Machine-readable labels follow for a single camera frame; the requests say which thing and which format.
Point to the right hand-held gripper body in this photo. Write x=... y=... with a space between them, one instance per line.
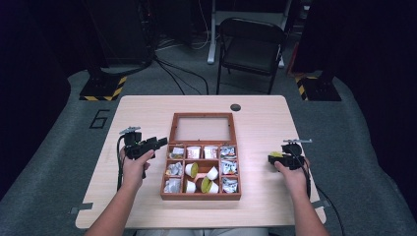
x=294 y=157

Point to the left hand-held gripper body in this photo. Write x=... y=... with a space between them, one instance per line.
x=136 y=146

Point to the white capsule with yellow lid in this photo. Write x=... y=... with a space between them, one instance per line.
x=191 y=169
x=276 y=153

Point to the wooden box with glass lid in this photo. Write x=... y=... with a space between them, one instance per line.
x=200 y=196

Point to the person's right hand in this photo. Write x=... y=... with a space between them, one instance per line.
x=295 y=182

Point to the person's left hand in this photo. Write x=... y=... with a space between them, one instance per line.
x=134 y=172

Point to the silver foil packet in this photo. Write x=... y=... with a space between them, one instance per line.
x=177 y=152
x=175 y=169
x=172 y=185
x=230 y=185
x=227 y=151
x=228 y=167

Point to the white and red packet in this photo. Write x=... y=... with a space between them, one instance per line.
x=193 y=152
x=210 y=152

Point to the grey tape piece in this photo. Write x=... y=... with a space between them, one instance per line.
x=82 y=207
x=320 y=204

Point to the stand base with hazard stripes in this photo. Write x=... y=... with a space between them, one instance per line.
x=319 y=90
x=103 y=88

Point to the black table grommet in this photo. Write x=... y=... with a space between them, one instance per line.
x=235 y=107

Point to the white capsule with green lid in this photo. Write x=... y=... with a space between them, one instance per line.
x=209 y=187

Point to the person's light trousers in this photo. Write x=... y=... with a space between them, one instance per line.
x=203 y=232

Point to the black folding chair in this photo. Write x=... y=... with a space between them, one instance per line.
x=250 y=52

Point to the dark cabinet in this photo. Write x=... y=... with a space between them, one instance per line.
x=121 y=31

